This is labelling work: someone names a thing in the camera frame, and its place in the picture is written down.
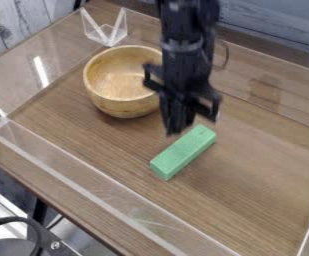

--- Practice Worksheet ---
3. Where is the black cable loop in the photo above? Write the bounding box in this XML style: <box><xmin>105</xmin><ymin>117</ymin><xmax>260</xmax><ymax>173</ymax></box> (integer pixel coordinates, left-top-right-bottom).
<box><xmin>0</xmin><ymin>216</ymin><xmax>46</xmax><ymax>256</ymax></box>

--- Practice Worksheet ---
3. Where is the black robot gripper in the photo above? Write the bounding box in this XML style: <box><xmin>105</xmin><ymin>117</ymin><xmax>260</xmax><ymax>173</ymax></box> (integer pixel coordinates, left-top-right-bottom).
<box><xmin>144</xmin><ymin>42</ymin><xmax>223</xmax><ymax>136</ymax></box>

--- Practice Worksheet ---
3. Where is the clear acrylic tray wall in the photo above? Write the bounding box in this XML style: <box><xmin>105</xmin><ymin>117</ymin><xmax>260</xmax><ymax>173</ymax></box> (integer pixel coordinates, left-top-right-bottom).
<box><xmin>0</xmin><ymin>0</ymin><xmax>309</xmax><ymax>256</ymax></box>

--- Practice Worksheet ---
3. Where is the black metal table leg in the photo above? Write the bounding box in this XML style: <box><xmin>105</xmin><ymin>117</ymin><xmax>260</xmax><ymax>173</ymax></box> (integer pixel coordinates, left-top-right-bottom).
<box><xmin>33</xmin><ymin>199</ymin><xmax>49</xmax><ymax>225</ymax></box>

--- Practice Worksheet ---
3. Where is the green rectangular block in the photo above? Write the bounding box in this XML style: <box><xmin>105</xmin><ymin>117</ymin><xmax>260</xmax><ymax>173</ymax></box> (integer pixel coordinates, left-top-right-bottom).
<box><xmin>151</xmin><ymin>125</ymin><xmax>217</xmax><ymax>181</ymax></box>

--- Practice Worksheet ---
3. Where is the metal bracket with screw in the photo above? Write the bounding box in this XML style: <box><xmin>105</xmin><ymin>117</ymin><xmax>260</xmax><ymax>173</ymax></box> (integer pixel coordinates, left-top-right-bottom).
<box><xmin>37</xmin><ymin>231</ymin><xmax>83</xmax><ymax>256</ymax></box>

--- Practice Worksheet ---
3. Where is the light wooden bowl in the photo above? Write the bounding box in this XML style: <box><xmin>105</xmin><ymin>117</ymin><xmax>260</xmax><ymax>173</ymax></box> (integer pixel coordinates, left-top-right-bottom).
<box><xmin>84</xmin><ymin>45</ymin><xmax>161</xmax><ymax>119</ymax></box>

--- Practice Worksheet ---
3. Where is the clear acrylic corner bracket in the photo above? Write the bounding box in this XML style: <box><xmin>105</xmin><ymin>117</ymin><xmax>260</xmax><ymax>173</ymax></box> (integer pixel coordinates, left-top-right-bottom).
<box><xmin>81</xmin><ymin>8</ymin><xmax>128</xmax><ymax>47</ymax></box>

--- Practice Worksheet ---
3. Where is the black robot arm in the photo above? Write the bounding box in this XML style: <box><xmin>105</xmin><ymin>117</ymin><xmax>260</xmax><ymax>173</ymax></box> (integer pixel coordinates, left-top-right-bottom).
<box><xmin>144</xmin><ymin>0</ymin><xmax>223</xmax><ymax>136</ymax></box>

